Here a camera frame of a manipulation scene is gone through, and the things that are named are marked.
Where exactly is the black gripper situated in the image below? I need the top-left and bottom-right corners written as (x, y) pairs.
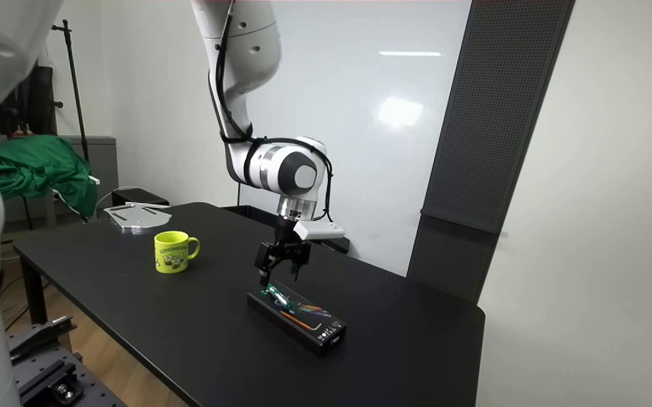
top-left (254, 214), bottom-right (314, 292)

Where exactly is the green marker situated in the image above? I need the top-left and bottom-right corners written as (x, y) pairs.
top-left (257, 280), bottom-right (295, 310)

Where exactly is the small black box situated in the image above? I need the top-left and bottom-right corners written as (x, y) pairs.
top-left (317, 232), bottom-right (352, 258)

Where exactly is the black table leg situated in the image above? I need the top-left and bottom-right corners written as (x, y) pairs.
top-left (17, 254), bottom-right (50, 327)

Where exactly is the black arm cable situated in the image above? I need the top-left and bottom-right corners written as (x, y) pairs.
top-left (210, 0), bottom-right (337, 221)

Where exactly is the grey flat stand plate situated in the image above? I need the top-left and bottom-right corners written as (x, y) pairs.
top-left (101, 202), bottom-right (175, 238)

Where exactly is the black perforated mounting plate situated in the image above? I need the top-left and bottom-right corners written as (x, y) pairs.
top-left (6, 315), bottom-right (128, 407)

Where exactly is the green cup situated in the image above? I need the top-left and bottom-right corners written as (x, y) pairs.
top-left (151, 228), bottom-right (204, 275)

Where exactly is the green cloth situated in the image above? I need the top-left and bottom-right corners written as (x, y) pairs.
top-left (0, 133), bottom-right (101, 221)

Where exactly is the black tripod stand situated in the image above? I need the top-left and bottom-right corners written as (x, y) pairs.
top-left (50, 18), bottom-right (93, 166)

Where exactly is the dark grey pillar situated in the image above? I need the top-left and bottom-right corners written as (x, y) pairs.
top-left (404, 0), bottom-right (578, 308)

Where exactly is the whiteboard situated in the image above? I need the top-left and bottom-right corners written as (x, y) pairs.
top-left (235, 0), bottom-right (473, 278)

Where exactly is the black printed cardboard box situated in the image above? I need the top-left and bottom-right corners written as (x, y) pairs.
top-left (245, 282), bottom-right (348, 350)

